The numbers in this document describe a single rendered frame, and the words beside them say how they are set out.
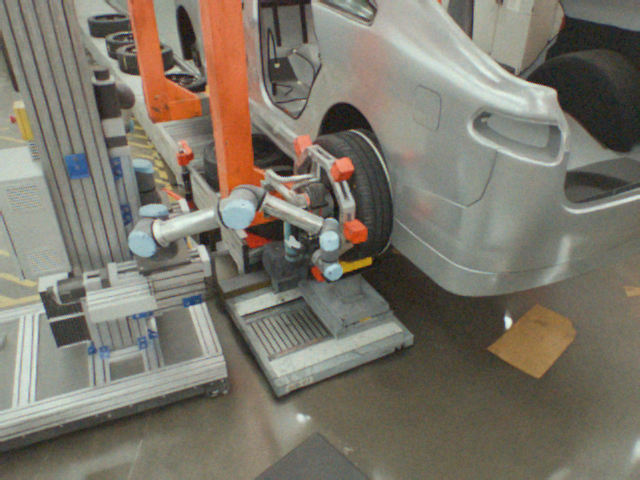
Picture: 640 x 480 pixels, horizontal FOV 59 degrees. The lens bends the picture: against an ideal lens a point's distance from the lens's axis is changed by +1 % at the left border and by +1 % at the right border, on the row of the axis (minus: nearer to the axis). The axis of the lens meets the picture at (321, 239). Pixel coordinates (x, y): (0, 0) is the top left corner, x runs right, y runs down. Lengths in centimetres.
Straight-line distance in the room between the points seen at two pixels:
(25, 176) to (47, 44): 51
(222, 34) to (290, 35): 241
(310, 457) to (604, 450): 141
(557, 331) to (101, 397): 248
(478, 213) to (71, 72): 161
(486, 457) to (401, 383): 55
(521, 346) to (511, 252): 123
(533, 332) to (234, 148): 199
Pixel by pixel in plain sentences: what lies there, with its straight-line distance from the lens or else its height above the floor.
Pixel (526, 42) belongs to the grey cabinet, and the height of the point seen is 64.
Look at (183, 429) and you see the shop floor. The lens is 289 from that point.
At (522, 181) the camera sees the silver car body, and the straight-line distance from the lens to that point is 207.
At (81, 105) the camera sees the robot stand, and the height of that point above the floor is 147.
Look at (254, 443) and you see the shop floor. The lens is 278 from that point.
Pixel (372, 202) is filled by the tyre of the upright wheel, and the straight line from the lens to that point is 256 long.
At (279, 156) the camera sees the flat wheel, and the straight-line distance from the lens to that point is 420.
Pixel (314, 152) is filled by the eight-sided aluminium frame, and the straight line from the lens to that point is 270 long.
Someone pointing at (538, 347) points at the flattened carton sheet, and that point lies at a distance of 341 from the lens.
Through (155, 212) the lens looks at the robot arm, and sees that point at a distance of 242.
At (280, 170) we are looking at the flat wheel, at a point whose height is 50.
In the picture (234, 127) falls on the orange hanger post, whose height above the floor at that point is 114.
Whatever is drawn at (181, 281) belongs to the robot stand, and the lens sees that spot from 260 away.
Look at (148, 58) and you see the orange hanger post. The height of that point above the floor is 105.
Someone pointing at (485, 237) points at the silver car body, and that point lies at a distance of 219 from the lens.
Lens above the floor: 219
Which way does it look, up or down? 32 degrees down
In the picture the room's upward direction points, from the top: straight up
